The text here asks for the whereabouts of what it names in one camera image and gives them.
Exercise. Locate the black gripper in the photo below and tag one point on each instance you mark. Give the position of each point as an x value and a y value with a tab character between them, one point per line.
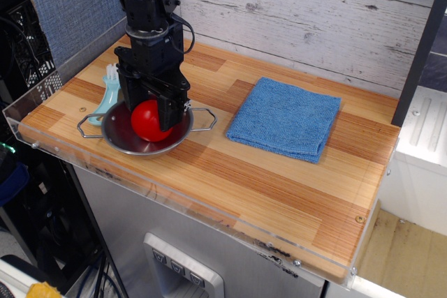
151	66

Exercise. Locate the red ball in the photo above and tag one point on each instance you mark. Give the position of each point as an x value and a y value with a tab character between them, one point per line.
145	122

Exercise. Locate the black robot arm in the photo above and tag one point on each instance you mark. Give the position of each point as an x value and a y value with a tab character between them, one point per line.
77	31

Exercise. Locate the blue folded cloth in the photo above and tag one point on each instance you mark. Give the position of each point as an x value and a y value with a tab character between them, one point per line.
285	119

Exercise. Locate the yellow object at corner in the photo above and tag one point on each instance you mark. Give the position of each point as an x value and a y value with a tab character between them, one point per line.
42	290

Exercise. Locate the light blue scrub brush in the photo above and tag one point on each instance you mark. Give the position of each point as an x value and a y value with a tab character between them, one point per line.
110	97

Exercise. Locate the black plastic crate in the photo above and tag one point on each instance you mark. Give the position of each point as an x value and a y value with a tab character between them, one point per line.
25	54

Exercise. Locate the steel toy appliance cabinet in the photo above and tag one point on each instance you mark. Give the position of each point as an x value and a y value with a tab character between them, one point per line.
124	217

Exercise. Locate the clear acrylic table guard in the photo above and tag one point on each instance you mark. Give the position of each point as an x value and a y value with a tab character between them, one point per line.
313	217

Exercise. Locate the white grooved sink unit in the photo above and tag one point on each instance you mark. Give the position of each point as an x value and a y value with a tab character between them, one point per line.
414	185

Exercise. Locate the steel bowl with handles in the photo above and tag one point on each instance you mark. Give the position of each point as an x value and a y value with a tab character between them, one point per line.
116	130

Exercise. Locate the dark right vertical post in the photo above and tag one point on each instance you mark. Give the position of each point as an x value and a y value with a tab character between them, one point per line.
422	53

